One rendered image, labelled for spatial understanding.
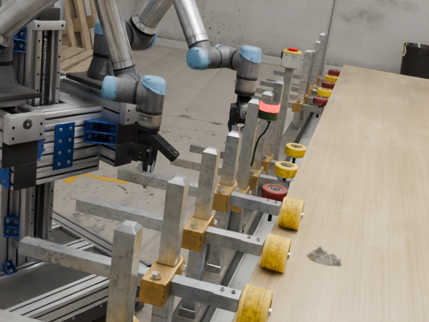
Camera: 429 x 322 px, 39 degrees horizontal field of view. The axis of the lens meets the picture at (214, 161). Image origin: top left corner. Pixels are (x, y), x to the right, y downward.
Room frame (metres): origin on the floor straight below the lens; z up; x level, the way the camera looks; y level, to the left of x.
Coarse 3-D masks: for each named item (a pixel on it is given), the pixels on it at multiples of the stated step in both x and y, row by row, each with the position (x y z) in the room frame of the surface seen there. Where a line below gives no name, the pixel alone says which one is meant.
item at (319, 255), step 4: (320, 248) 1.36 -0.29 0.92; (312, 252) 1.34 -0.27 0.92; (316, 252) 1.36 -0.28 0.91; (320, 252) 1.36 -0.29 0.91; (324, 252) 1.34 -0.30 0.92; (308, 256) 1.34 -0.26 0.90; (312, 256) 1.33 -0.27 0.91; (316, 256) 1.33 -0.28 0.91; (320, 256) 1.33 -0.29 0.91; (324, 256) 1.33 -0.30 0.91; (328, 256) 1.33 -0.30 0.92; (332, 256) 1.35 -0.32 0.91; (316, 260) 1.32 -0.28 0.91; (320, 260) 1.33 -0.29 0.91; (324, 260) 1.33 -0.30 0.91; (328, 260) 1.32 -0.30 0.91; (332, 260) 1.33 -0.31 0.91; (336, 260) 1.33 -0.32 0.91; (332, 264) 1.32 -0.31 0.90; (336, 264) 1.32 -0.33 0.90
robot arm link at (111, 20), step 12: (96, 0) 1.95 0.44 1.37; (108, 0) 1.95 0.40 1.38; (108, 12) 1.95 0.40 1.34; (120, 12) 1.97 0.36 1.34; (108, 24) 1.95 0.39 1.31; (120, 24) 1.96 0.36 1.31; (108, 36) 1.95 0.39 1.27; (120, 36) 1.95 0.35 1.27; (108, 48) 1.96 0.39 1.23; (120, 48) 1.95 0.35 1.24; (120, 60) 1.95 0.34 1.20; (132, 60) 1.97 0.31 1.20; (120, 72) 1.95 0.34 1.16; (132, 72) 1.96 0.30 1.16
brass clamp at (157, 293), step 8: (160, 264) 1.08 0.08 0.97; (176, 264) 1.09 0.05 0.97; (184, 264) 1.13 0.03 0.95; (152, 272) 1.04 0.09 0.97; (168, 272) 1.05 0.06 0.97; (176, 272) 1.07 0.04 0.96; (184, 272) 1.12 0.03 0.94; (144, 280) 1.01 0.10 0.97; (152, 280) 1.01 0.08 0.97; (160, 280) 1.02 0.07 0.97; (168, 280) 1.02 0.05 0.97; (144, 288) 1.01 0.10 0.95; (152, 288) 1.01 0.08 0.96; (160, 288) 1.01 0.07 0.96; (168, 288) 1.02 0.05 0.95; (144, 296) 1.01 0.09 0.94; (152, 296) 1.01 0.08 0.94; (160, 296) 1.01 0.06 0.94; (168, 296) 1.03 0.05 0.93; (152, 304) 1.01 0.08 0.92; (160, 304) 1.00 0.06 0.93
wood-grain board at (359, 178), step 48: (336, 96) 3.35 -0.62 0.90; (384, 96) 3.55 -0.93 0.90; (336, 144) 2.38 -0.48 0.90; (384, 144) 2.49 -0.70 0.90; (288, 192) 1.76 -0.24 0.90; (336, 192) 1.82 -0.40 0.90; (384, 192) 1.89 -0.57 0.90; (336, 240) 1.46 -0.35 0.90; (384, 240) 1.51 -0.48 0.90; (288, 288) 1.18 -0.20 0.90; (336, 288) 1.21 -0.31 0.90; (384, 288) 1.24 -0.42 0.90
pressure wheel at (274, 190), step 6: (264, 186) 1.77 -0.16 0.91; (270, 186) 1.79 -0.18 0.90; (276, 186) 1.79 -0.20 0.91; (282, 186) 1.79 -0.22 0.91; (264, 192) 1.74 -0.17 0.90; (270, 192) 1.73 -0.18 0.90; (276, 192) 1.73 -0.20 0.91; (282, 192) 1.74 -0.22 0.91; (270, 198) 1.73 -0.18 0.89; (276, 198) 1.73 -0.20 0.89; (282, 198) 1.73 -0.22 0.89; (270, 216) 1.76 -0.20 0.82
